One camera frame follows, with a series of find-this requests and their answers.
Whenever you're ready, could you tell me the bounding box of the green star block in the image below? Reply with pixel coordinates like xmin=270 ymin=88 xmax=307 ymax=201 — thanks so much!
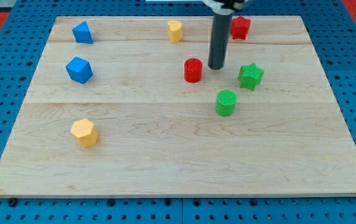
xmin=238 ymin=63 xmax=265 ymax=91

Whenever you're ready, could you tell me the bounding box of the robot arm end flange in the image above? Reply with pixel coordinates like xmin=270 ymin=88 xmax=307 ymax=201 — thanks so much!
xmin=202 ymin=0 xmax=253 ymax=16

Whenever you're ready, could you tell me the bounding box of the red star block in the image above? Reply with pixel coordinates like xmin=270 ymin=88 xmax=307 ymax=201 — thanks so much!
xmin=230 ymin=16 xmax=251 ymax=40

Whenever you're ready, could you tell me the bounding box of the red cylinder block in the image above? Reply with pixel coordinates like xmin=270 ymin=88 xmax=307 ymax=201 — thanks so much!
xmin=184 ymin=58 xmax=203 ymax=83

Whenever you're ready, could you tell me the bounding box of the green cylinder block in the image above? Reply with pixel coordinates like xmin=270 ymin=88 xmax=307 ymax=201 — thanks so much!
xmin=215 ymin=90 xmax=237 ymax=116

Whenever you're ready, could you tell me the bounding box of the wooden board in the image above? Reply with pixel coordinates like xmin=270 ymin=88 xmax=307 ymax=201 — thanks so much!
xmin=0 ymin=16 xmax=356 ymax=198

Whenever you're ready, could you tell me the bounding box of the yellow hexagon block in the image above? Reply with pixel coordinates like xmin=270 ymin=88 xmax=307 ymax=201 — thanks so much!
xmin=70 ymin=118 xmax=98 ymax=147

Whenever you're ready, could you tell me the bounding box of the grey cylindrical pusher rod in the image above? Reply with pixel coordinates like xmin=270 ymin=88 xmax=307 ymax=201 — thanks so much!
xmin=208 ymin=13 xmax=233 ymax=70

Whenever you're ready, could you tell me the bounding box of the blue cube block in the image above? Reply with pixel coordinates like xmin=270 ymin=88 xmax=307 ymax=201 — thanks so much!
xmin=65 ymin=57 xmax=93 ymax=84

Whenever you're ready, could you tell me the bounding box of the blue triangle block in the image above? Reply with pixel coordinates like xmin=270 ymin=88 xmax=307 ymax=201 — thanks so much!
xmin=72 ymin=21 xmax=93 ymax=44

